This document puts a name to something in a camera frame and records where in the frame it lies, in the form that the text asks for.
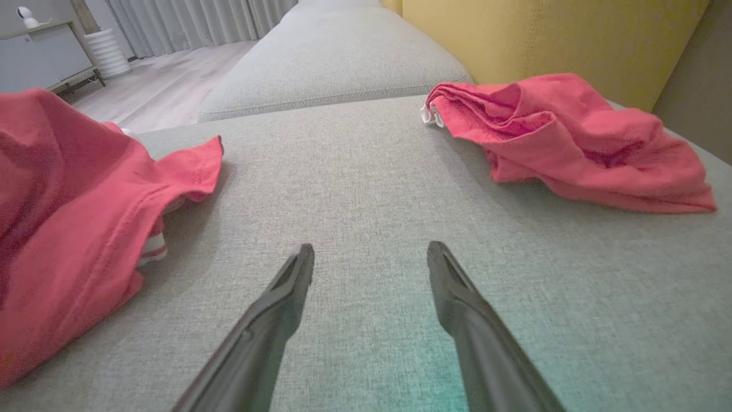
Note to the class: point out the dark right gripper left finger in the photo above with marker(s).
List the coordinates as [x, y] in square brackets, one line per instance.
[251, 366]

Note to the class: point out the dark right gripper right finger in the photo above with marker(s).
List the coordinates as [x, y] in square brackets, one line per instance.
[492, 366]

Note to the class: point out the red garment with white waistband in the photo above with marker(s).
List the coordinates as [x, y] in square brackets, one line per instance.
[583, 143]

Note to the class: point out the red Bulls 23 jersey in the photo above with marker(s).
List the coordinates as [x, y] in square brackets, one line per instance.
[68, 200]

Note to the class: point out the wide grey sofa seat cushion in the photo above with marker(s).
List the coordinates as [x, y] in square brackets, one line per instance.
[366, 189]

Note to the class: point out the narrow grey sofa seat cushion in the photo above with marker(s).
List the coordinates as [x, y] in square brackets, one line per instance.
[331, 63]

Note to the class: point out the yellow sofa back cushion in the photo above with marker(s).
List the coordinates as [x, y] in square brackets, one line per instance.
[392, 6]
[543, 40]

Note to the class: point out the white ribbed cylinder appliance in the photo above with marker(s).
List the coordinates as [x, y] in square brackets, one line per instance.
[107, 54]

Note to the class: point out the grey pleated curtain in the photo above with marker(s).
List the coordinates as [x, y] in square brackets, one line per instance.
[194, 23]

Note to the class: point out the grey low cabinet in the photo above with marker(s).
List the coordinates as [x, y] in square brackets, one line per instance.
[40, 57]

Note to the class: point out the wooden post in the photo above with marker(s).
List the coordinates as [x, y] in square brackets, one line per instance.
[86, 16]

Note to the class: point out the small white security camera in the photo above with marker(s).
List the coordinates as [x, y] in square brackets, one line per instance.
[27, 17]

